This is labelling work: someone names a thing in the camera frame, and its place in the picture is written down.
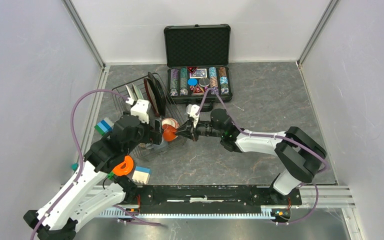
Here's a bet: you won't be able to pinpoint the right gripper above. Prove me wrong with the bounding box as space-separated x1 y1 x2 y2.
175 118 223 142

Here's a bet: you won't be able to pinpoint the orange small cup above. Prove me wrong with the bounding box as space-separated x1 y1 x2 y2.
162 124 178 142

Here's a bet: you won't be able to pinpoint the tan ceramic bowl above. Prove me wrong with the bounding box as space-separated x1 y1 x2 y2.
161 117 180 129

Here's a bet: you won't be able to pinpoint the dark brown bottom plate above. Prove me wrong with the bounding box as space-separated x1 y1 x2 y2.
146 72 167 116

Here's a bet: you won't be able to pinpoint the mint green flower plate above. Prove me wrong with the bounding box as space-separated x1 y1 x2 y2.
132 84 145 100

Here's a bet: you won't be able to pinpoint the red rim beige plate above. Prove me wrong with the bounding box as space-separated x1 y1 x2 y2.
144 77 164 117

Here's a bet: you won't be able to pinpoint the white plate teal rim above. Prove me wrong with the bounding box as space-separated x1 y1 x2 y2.
125 84 137 101

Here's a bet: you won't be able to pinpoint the white mug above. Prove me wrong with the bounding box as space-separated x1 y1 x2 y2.
152 141 169 153

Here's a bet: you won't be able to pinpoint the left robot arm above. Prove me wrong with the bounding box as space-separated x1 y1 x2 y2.
23 111 162 240

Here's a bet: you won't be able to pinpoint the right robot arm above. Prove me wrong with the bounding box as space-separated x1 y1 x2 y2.
175 105 328 204

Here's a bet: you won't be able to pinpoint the blue white toy block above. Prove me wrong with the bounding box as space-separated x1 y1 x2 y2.
131 166 151 185

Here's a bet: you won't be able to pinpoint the blue round chip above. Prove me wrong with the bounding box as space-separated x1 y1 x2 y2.
187 78 198 87

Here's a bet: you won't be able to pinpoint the orange tape dispenser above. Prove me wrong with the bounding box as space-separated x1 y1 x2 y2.
112 155 134 176

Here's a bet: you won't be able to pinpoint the silver round dealer button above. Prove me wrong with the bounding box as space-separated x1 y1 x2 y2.
198 77 211 87

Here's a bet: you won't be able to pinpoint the blue green stacked blocks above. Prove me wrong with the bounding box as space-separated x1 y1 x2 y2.
94 117 114 136

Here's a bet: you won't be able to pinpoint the green dice block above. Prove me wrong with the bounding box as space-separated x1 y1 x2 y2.
107 171 115 180

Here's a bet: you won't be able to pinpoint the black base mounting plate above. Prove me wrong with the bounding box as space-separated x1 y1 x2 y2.
120 185 303 214

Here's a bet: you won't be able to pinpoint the black poker chip case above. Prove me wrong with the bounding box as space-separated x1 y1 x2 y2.
163 24 234 112

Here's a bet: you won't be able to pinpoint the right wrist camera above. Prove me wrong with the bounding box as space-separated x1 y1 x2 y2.
186 104 200 128

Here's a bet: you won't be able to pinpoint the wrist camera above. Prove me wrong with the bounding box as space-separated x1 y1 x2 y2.
186 104 200 128
125 97 151 124

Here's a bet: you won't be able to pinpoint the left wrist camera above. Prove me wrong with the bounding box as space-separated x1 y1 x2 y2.
125 97 151 124

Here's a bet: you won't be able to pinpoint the black wire dish rack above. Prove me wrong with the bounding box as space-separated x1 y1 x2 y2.
112 72 186 161

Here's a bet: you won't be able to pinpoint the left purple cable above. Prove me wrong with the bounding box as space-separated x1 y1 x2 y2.
29 89 162 240

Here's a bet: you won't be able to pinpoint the white cable duct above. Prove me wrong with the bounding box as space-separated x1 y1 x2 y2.
97 207 275 220

